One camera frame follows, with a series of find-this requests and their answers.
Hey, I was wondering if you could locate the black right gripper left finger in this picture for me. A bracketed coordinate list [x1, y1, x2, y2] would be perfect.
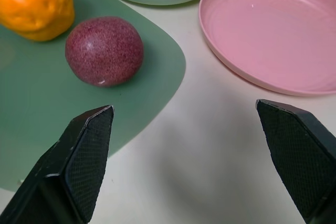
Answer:
[0, 104, 115, 224]

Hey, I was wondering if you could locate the orange fruit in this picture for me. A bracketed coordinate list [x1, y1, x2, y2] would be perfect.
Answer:
[0, 0, 76, 42]

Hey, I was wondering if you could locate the green tray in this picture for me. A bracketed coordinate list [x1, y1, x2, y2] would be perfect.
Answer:
[0, 0, 187, 190]

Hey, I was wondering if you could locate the dark red speckled fruit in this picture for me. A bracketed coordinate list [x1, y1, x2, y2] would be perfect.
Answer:
[65, 16, 145, 88]

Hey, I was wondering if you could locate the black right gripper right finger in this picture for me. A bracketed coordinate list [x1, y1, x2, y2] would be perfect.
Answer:
[256, 99, 336, 224]

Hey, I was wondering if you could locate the pink plate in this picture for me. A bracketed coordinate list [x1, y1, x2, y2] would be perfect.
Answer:
[198, 0, 336, 97]

